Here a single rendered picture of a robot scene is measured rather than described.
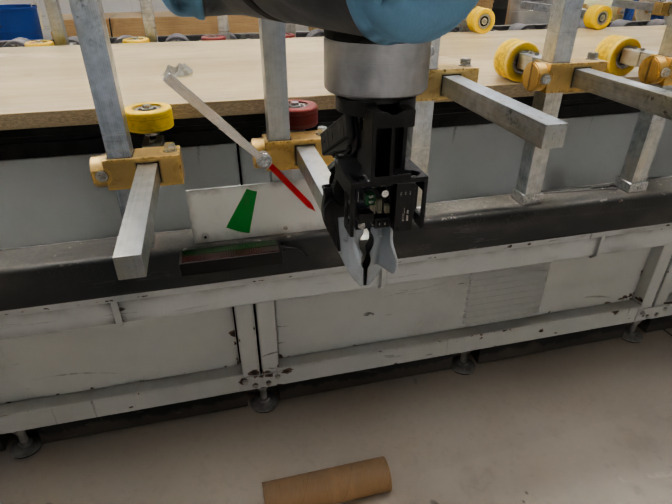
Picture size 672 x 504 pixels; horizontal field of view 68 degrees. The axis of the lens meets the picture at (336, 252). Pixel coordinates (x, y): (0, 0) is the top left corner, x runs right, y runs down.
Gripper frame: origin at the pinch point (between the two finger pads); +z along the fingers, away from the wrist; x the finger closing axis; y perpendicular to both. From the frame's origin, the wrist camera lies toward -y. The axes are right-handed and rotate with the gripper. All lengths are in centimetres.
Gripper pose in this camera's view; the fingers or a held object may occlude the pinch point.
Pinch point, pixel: (362, 271)
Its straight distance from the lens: 55.9
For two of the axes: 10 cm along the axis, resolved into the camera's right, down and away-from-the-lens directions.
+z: 0.0, 8.6, 5.1
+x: 9.7, -1.2, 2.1
